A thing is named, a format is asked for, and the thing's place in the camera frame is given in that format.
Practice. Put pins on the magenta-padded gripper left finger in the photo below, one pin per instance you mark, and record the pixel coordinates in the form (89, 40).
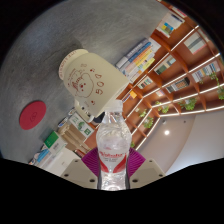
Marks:
(78, 172)

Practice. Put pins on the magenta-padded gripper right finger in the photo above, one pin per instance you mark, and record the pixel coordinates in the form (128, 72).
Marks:
(148, 172)

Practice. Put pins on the clear water bottle red label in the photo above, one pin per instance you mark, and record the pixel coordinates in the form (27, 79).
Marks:
(112, 150)

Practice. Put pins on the round recessed ceiling light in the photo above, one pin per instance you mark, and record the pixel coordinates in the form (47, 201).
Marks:
(166, 132)

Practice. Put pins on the tall green and white carton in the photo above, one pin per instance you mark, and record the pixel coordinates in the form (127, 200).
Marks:
(81, 124)

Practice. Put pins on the flat round red coaster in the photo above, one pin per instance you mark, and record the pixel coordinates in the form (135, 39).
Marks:
(32, 115)

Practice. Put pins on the cream mug with bear drawing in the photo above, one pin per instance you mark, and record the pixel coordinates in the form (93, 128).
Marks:
(96, 83)

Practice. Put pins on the wooden shelf unit with books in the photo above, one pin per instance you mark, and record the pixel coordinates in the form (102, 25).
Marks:
(186, 66)

